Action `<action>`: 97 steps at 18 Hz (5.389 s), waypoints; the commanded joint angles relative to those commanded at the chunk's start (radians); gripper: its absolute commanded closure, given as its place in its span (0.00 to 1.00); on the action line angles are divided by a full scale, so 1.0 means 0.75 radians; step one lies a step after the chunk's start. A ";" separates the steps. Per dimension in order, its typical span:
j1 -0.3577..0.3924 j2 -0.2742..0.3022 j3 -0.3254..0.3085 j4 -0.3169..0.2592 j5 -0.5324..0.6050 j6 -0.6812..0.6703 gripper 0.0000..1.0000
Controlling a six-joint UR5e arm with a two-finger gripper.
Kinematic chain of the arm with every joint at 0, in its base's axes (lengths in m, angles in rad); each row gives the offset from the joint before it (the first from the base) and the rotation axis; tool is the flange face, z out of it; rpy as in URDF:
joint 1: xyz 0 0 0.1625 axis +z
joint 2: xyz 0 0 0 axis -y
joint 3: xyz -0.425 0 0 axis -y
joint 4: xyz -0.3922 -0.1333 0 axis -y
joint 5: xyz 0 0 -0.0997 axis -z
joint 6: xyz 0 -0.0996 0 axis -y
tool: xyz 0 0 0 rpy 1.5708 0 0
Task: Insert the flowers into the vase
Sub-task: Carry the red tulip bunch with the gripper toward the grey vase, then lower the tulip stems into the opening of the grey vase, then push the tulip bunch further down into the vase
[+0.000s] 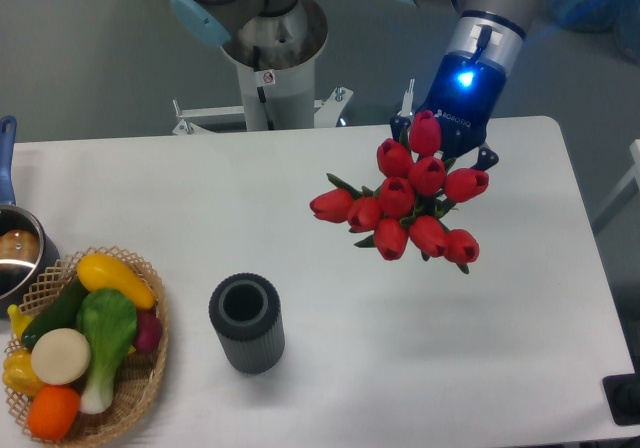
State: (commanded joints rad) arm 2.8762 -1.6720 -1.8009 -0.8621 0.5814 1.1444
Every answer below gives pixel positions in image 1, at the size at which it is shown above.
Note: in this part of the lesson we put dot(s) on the orange fruit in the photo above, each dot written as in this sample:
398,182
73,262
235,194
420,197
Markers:
53,412

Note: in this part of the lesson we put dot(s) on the yellow banana tip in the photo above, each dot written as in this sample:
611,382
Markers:
19,321

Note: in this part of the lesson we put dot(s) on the black device at edge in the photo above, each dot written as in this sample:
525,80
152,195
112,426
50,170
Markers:
622,394

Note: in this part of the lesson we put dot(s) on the white furniture frame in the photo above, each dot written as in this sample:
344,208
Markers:
620,195

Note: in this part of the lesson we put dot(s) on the blue handled saucepan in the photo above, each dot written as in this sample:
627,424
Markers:
26,249

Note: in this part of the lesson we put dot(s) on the green bok choy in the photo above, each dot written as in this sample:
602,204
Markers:
108,321

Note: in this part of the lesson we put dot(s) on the purple red radish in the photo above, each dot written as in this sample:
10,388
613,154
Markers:
149,332

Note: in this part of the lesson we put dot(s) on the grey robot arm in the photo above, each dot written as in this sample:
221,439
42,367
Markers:
490,31

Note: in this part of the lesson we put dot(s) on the yellow bell pepper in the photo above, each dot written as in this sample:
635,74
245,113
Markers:
19,375

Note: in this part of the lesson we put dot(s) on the blue plastic bag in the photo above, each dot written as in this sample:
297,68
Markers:
619,17

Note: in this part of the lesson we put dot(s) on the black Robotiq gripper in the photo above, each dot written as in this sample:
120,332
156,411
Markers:
462,98

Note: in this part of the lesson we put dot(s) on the woven wicker basket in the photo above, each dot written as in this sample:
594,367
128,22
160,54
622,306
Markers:
138,379

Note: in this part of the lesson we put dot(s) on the dark green cucumber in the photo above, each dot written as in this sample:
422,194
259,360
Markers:
60,313

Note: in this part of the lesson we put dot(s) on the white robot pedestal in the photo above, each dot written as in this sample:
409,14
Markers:
275,61

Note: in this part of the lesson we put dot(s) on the round beige disc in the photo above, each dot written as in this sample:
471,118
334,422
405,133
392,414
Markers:
61,356

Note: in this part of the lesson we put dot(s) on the yellow squash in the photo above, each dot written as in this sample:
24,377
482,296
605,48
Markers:
99,271

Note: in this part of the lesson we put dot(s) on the red tulip bouquet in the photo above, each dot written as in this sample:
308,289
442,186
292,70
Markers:
420,187

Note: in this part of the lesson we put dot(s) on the dark grey ribbed vase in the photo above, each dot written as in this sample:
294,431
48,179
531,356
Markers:
245,312

